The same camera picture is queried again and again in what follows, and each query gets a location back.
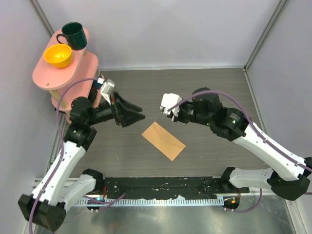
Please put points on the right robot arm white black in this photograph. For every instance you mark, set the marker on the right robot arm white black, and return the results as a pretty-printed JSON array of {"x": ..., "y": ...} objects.
[{"x": 287, "y": 173}]

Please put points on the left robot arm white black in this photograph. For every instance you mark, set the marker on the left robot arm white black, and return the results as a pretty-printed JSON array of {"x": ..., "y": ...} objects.
[{"x": 49, "y": 202}]

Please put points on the pink tiered wooden shelf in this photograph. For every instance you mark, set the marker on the pink tiered wooden shelf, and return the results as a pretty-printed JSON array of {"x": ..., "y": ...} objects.
[{"x": 55, "y": 80}]

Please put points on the aluminium frame rail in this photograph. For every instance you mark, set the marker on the aluminium frame rail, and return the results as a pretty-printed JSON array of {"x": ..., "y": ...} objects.
[{"x": 51, "y": 187}]

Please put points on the white slotted cable duct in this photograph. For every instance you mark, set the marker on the white slotted cable duct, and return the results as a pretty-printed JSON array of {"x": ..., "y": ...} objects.
[{"x": 180, "y": 201}]

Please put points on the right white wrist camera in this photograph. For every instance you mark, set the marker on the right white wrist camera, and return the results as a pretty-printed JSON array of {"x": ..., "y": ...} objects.
[{"x": 167, "y": 103}]

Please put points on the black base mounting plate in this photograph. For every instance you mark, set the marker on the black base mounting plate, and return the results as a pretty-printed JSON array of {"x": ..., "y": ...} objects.
[{"x": 164, "y": 188}]

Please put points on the blue cup on shelf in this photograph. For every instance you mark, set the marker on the blue cup on shelf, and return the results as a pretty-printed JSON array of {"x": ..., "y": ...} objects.
[{"x": 98, "y": 82}]

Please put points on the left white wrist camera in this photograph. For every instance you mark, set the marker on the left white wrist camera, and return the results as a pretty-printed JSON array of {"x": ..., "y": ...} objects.
[{"x": 106, "y": 90}]

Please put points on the orange paper envelope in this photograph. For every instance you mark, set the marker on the orange paper envelope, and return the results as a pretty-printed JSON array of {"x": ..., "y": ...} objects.
[{"x": 164, "y": 141}]

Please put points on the dark green mug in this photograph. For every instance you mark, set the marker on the dark green mug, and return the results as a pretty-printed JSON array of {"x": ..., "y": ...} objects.
[{"x": 74, "y": 34}]

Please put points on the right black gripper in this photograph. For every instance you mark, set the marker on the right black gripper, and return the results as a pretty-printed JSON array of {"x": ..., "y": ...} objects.
[{"x": 179, "y": 118}]

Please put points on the yellow bowl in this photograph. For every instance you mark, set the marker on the yellow bowl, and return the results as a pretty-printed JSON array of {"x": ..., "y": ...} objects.
[{"x": 58, "y": 55}]

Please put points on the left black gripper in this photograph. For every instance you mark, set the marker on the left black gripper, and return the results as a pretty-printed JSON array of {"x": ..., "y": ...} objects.
[{"x": 127, "y": 117}]

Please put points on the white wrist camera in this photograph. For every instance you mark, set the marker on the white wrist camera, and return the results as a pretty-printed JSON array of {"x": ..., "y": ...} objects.
[
  {"x": 106, "y": 90},
  {"x": 167, "y": 103}
]

